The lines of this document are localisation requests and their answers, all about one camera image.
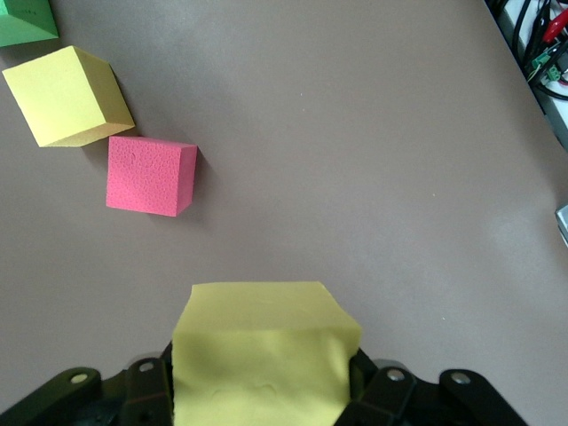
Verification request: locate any yellow foam cube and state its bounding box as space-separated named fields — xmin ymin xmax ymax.
xmin=170 ymin=281 xmax=363 ymax=426
xmin=2 ymin=45 xmax=136 ymax=148

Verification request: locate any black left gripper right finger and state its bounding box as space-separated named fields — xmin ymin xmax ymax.
xmin=339 ymin=348 xmax=527 ymax=426

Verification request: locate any grey metal bracket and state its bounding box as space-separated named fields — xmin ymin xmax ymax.
xmin=555 ymin=206 xmax=568 ymax=248

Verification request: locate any tangled black cable bundle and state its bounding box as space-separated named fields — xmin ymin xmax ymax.
xmin=492 ymin=0 xmax=568 ymax=101

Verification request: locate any red foam cube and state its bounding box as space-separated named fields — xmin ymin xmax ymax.
xmin=105 ymin=135 xmax=199 ymax=218

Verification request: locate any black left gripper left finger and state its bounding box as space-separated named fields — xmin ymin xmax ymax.
xmin=0 ymin=343 xmax=174 ymax=426

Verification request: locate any red cable clip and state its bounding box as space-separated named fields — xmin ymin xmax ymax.
xmin=546 ymin=12 xmax=568 ymax=42

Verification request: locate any green foam cube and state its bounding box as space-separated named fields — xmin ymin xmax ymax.
xmin=0 ymin=0 xmax=59 ymax=48

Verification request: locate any brown table mat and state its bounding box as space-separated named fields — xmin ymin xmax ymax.
xmin=0 ymin=0 xmax=568 ymax=426

